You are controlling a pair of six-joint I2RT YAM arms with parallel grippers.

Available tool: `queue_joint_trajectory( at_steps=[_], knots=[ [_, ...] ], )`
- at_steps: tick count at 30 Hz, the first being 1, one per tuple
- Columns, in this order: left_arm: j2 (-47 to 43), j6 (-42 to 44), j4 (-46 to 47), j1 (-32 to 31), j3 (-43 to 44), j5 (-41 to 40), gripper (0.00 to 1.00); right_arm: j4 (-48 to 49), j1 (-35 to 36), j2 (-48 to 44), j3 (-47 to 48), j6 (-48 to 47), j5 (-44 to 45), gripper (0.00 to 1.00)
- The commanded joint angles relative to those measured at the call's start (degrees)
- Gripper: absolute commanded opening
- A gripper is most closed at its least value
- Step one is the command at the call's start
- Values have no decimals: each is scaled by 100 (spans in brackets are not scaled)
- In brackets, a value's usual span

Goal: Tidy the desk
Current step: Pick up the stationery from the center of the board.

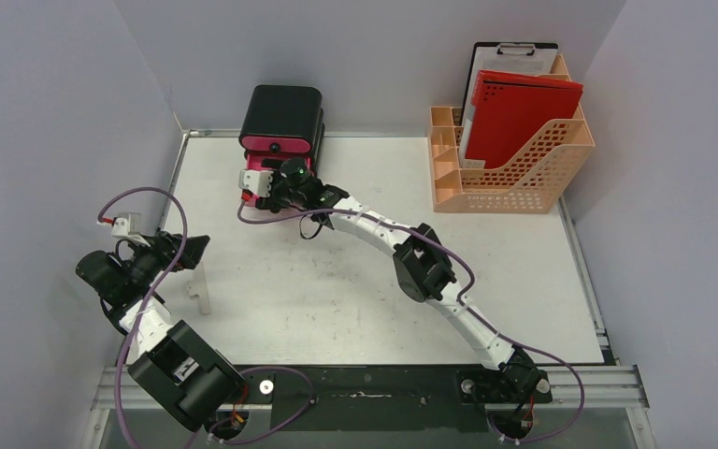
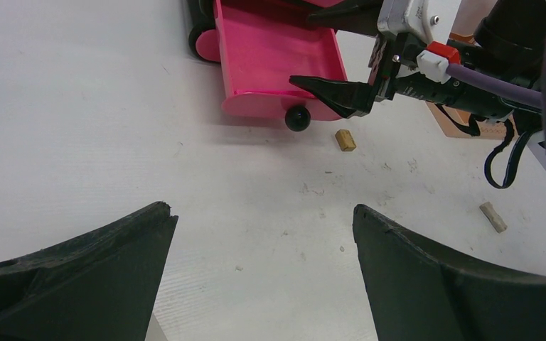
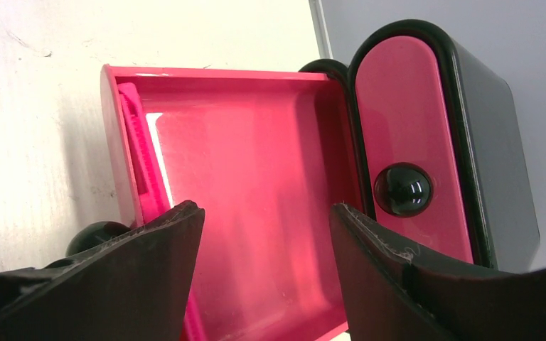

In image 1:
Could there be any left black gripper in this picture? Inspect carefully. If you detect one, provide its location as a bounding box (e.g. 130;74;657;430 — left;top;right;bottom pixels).
124;231;208;284

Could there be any black pink drawer unit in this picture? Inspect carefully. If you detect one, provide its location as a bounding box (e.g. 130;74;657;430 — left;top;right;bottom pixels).
238;84;325;172

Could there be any thick red binder folder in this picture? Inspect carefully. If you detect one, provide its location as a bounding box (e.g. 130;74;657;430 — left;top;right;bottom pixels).
459;70;583;169

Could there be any orange plastic file organizer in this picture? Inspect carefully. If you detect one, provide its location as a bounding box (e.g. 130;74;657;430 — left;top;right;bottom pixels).
428;52;596;215

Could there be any black clipboard with paper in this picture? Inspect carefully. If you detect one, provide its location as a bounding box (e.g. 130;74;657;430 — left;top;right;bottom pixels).
459;41;559;124

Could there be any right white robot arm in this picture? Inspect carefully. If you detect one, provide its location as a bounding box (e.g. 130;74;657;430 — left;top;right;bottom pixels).
238;158;551;403

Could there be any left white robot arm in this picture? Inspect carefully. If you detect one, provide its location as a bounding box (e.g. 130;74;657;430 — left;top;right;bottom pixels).
76;231;245;431

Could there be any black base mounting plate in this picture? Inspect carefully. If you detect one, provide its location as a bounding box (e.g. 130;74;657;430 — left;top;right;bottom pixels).
169;362;552;440

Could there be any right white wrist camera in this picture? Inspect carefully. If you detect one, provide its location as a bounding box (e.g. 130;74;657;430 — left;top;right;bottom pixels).
238;169;275;202

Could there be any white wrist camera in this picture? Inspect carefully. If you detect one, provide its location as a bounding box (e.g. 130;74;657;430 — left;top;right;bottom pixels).
238;169;275;202
110;212;150;247

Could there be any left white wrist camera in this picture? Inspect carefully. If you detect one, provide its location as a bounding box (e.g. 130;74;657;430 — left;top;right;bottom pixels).
110;212;150;247

